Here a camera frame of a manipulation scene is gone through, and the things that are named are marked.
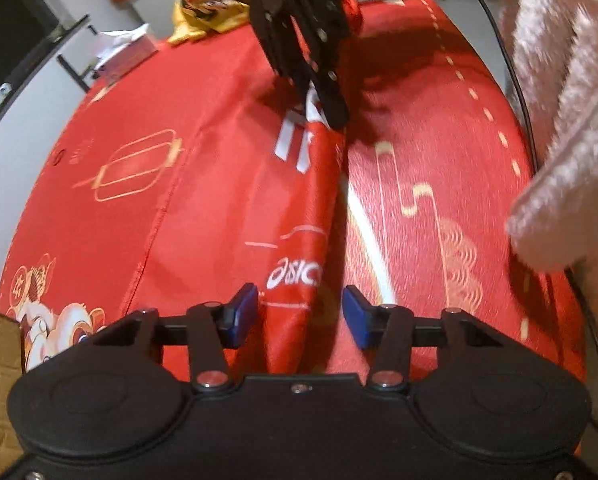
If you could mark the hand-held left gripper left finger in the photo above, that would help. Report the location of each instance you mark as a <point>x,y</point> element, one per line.
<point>244,315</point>

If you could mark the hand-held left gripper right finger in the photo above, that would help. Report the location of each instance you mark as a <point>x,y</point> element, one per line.
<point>355,317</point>

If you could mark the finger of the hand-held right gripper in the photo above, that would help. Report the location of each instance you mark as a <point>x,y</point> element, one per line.
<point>324,35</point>
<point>279,40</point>

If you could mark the red printed tote bag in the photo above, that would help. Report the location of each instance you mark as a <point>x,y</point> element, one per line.
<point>289,210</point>

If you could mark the yellow tiger plush toy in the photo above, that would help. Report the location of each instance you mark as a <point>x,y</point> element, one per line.
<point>204,20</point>

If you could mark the white tissue pack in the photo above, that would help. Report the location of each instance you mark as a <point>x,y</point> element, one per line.
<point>124,55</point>

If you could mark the red printed tablecloth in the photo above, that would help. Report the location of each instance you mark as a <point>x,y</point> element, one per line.
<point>454,160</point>

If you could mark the black window sill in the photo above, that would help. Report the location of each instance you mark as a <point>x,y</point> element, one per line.
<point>39,65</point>

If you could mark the dark window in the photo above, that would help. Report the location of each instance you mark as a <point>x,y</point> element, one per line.
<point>9,20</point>

